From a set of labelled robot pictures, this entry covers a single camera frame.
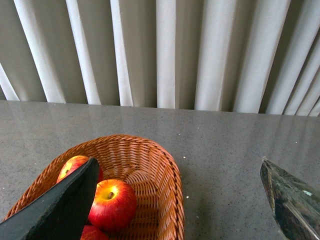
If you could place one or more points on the white pleated curtain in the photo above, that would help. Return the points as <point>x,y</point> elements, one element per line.
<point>246,56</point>

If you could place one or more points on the worn left gripper right finger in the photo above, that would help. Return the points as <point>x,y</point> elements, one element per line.
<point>295,205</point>

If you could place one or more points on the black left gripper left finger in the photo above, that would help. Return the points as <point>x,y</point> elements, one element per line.
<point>58,214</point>

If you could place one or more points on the red yellow apple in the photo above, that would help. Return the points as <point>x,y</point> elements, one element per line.
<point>114,205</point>

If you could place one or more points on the brown wicker basket left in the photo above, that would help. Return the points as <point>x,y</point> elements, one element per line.
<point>142,163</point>

